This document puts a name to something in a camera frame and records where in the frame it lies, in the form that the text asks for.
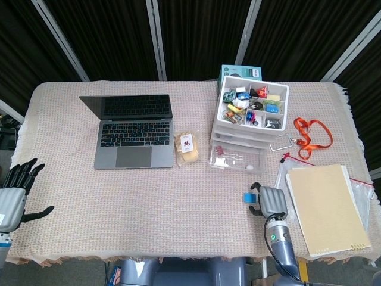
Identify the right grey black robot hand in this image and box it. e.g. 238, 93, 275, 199
248, 182, 289, 218

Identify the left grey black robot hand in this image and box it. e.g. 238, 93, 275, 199
0, 157, 55, 233

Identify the blue topped white block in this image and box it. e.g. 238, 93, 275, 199
243, 192, 260, 205

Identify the teal cardboard box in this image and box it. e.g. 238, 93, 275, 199
218, 64, 263, 87

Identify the grey open laptop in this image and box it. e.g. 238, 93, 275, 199
79, 94, 175, 170

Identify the tan spiral notebook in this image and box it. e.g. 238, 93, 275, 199
285, 163, 373, 259

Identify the clear mesh pouch red zipper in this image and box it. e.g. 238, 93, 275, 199
275, 152, 375, 233

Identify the brown snack packet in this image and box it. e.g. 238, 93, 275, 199
222, 109, 245, 123

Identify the black key bunch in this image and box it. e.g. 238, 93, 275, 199
248, 88, 265, 110

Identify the bagged bread with white label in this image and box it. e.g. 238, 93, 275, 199
174, 130, 202, 167

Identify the beige woven tablecloth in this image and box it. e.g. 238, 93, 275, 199
5, 80, 374, 266

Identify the grey robot torso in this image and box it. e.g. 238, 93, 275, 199
118, 257, 248, 286

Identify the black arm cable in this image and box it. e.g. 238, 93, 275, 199
263, 212, 303, 282

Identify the metal key ring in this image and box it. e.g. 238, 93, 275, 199
269, 133, 295, 152

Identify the dark equipment with cables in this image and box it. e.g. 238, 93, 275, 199
0, 114, 19, 151

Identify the orange lanyard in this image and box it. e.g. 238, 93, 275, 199
293, 117, 333, 160

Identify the white metal partition post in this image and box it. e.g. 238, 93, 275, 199
31, 0, 90, 82
320, 16, 381, 82
235, 0, 263, 66
0, 100, 25, 123
145, 0, 167, 81

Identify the white plastic drawer organizer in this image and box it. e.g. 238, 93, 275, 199
210, 74, 291, 150

